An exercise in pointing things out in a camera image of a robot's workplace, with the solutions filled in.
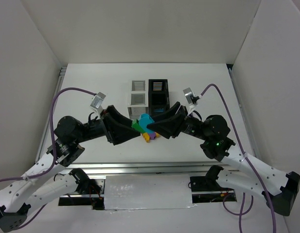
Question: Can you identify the teal rounded lego brick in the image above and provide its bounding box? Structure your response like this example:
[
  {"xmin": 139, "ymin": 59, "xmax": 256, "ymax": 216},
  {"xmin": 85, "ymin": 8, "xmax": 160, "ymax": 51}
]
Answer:
[{"xmin": 139, "ymin": 113, "xmax": 154, "ymax": 133}]

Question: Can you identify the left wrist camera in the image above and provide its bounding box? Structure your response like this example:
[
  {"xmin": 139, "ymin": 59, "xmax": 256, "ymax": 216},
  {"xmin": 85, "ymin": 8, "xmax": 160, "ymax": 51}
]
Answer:
[{"xmin": 90, "ymin": 92, "xmax": 106, "ymax": 116}]

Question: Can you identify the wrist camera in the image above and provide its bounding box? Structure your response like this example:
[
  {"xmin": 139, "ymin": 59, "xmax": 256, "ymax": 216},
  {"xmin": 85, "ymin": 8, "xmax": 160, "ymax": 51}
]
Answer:
[
  {"xmin": 90, "ymin": 92, "xmax": 106, "ymax": 116},
  {"xmin": 183, "ymin": 88, "xmax": 200, "ymax": 115}
]

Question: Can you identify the aluminium front rail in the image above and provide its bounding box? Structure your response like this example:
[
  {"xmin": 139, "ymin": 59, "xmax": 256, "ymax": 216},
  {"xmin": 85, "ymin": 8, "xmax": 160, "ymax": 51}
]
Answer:
[{"xmin": 60, "ymin": 161, "xmax": 237, "ymax": 179}]

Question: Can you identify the green lego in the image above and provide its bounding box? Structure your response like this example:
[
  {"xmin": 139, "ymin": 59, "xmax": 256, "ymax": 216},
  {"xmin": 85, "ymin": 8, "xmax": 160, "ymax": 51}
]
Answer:
[{"xmin": 131, "ymin": 119, "xmax": 146, "ymax": 134}]

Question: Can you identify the white slotted container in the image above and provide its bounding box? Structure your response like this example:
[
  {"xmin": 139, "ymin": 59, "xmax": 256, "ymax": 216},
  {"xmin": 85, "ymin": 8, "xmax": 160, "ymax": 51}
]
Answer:
[{"xmin": 127, "ymin": 80, "xmax": 149, "ymax": 120}]

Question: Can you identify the teal small lego brick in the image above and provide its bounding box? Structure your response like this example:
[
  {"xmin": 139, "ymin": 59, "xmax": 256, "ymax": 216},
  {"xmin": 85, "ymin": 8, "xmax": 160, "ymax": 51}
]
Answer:
[{"xmin": 152, "ymin": 108, "xmax": 164, "ymax": 115}]

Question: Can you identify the aluminium side rail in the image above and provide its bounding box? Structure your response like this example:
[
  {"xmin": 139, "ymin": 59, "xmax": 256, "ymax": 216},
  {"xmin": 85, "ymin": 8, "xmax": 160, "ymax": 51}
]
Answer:
[
  {"xmin": 228, "ymin": 67, "xmax": 257, "ymax": 156},
  {"xmin": 35, "ymin": 67, "xmax": 67, "ymax": 163}
]

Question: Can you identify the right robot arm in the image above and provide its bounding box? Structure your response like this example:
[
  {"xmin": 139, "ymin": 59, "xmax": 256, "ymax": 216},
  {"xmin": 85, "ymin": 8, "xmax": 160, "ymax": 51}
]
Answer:
[{"xmin": 147, "ymin": 102, "xmax": 300, "ymax": 216}]

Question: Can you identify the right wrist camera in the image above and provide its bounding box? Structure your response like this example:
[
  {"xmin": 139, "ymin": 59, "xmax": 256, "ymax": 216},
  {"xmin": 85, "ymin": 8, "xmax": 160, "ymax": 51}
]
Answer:
[{"xmin": 183, "ymin": 88, "xmax": 200, "ymax": 115}]

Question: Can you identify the right aluminium side rail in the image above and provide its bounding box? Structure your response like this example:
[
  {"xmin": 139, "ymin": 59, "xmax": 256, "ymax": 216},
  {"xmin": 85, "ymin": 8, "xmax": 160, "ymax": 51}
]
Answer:
[{"xmin": 228, "ymin": 67, "xmax": 257, "ymax": 156}]

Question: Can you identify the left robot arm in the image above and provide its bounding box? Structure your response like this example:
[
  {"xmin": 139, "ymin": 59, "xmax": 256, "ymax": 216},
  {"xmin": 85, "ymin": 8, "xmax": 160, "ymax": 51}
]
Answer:
[{"xmin": 0, "ymin": 105, "xmax": 140, "ymax": 233}]

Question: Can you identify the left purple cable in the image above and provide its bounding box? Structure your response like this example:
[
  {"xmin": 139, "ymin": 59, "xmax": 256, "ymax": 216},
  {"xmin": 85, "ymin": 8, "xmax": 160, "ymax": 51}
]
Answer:
[{"xmin": 0, "ymin": 87, "xmax": 96, "ymax": 230}]

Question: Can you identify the white taped panel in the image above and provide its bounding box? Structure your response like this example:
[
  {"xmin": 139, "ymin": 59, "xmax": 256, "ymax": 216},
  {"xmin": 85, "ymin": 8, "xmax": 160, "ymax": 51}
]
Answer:
[{"xmin": 104, "ymin": 175, "xmax": 194, "ymax": 210}]

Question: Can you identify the left aluminium side rail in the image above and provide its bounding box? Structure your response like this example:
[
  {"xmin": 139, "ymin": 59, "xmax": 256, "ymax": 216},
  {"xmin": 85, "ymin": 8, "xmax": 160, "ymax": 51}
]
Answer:
[{"xmin": 35, "ymin": 67, "xmax": 67, "ymax": 163}]

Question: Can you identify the black slotted container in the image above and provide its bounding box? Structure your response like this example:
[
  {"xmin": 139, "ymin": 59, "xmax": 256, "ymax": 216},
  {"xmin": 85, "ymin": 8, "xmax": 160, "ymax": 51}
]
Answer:
[{"xmin": 148, "ymin": 79, "xmax": 170, "ymax": 117}]

